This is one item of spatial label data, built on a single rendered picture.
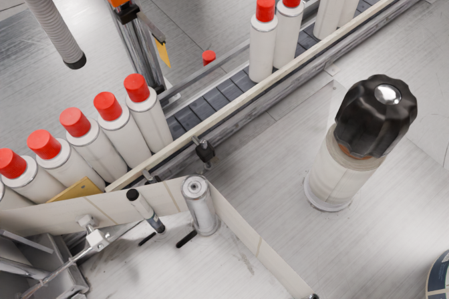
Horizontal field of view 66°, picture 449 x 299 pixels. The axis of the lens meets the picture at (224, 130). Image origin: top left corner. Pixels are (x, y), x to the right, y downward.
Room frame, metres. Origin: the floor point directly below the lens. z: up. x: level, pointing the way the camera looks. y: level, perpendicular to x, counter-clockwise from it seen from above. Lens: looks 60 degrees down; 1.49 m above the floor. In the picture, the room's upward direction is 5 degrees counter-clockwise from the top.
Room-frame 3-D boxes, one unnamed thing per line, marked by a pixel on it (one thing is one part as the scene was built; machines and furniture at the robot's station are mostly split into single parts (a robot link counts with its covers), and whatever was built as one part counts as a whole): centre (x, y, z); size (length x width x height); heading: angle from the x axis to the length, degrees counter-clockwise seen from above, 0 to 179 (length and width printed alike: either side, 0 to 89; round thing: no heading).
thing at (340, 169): (0.21, -0.18, 1.03); 0.09 x 0.09 x 0.30
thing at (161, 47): (0.38, 0.09, 1.09); 0.03 x 0.01 x 0.06; 34
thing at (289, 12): (0.52, -0.14, 0.98); 0.05 x 0.05 x 0.20
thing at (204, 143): (0.30, 0.04, 0.89); 0.03 x 0.03 x 0.12; 34
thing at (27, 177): (0.22, 0.31, 0.98); 0.05 x 0.05 x 0.20
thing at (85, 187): (0.20, 0.27, 0.94); 0.10 x 0.01 x 0.09; 124
